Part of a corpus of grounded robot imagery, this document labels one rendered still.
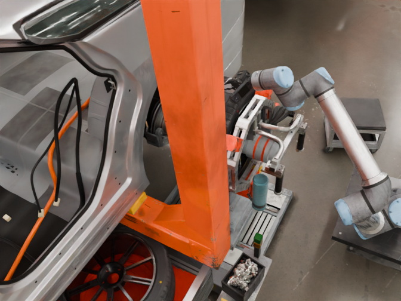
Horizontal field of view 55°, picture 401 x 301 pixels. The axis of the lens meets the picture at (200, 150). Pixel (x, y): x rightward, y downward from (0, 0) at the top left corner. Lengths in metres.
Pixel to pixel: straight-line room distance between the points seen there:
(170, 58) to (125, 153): 0.88
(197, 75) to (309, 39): 3.65
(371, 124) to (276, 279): 1.37
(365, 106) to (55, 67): 2.34
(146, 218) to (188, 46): 1.26
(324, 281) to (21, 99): 2.21
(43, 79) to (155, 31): 1.61
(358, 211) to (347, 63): 2.76
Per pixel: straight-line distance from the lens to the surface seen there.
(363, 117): 3.22
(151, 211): 2.16
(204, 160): 1.37
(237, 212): 2.65
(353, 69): 4.30
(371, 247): 2.56
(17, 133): 2.38
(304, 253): 2.78
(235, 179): 2.01
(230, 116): 1.91
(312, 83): 1.73
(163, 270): 2.17
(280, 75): 1.65
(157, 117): 2.23
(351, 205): 1.80
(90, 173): 1.99
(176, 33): 1.07
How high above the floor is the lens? 2.44
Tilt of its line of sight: 47 degrees down
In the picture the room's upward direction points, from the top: 7 degrees counter-clockwise
